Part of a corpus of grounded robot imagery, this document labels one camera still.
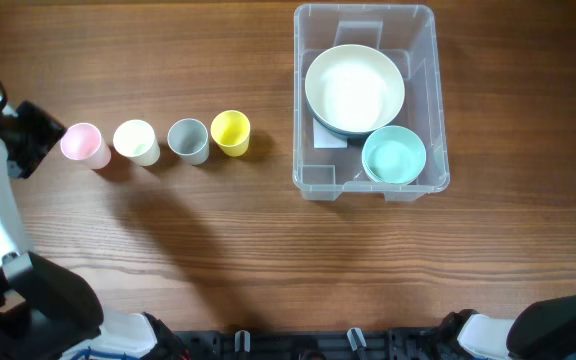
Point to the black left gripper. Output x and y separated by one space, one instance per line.
52 131

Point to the pink cup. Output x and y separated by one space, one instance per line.
84 144

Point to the cream cup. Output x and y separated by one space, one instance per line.
136 140

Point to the grey cup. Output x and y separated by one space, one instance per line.
189 139

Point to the cream large bowl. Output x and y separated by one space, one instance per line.
354 89

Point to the dark blue large bowl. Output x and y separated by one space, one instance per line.
338 134

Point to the clear plastic storage bin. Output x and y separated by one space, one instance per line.
407 35

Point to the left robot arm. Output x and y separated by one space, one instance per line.
47 311

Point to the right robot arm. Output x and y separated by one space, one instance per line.
545 330

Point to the yellow cup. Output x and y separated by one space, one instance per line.
231 130

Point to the white paper label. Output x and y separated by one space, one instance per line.
322 139

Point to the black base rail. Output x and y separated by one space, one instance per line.
393 344

